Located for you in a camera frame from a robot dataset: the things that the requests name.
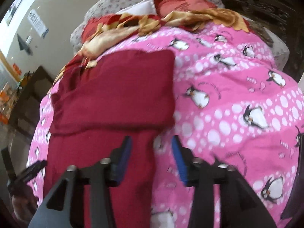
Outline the dark red sweater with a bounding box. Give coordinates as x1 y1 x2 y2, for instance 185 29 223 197
43 49 175 227

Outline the person's left hand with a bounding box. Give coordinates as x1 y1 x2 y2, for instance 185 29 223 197
11 185 39 225

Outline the white pillow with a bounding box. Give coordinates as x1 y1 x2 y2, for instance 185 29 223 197
116 0 157 15

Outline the floral grey duvet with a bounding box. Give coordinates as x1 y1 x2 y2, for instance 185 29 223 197
70 0 290 69

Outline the red yellow blanket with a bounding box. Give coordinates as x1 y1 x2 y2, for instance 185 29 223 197
55 8 249 82

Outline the dark wooden side table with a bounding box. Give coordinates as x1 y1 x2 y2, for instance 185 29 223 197
8 66 54 139

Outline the red ruffled pillow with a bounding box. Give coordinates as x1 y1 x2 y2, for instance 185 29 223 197
154 0 217 17

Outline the pink penguin quilt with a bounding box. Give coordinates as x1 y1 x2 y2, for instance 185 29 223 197
28 22 303 227

